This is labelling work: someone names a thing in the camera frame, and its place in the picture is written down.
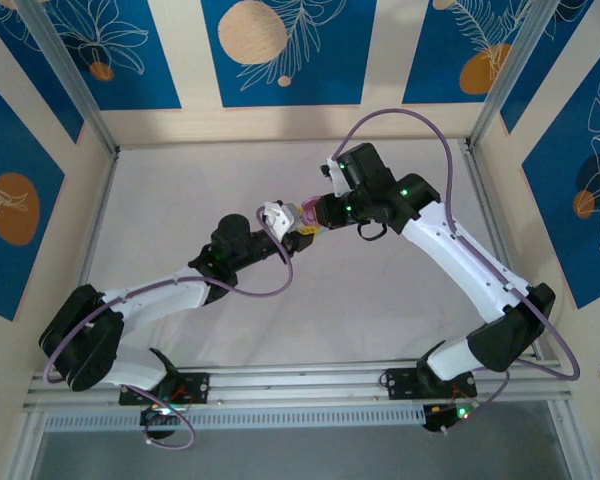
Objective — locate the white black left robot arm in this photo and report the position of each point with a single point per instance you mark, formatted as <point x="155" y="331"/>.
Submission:
<point x="155" y="297"/>

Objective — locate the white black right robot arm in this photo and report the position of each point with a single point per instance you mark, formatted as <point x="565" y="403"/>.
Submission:
<point x="460" y="260"/>

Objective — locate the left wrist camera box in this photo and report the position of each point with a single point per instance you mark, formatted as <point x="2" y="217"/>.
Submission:
<point x="291" y="216"/>

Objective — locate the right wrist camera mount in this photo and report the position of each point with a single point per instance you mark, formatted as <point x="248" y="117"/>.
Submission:
<point x="337" y="180"/>

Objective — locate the aluminium table side rail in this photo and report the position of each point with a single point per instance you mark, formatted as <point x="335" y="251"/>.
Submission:
<point x="100" y="215"/>
<point x="480" y="175"/>

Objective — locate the long aluminium base rail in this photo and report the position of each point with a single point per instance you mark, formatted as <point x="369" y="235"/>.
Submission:
<point x="290" y="385"/>

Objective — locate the aluminium frame post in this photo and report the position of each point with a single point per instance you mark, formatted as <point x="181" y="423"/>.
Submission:
<point x="69" y="70"/>
<point x="508" y="70"/>

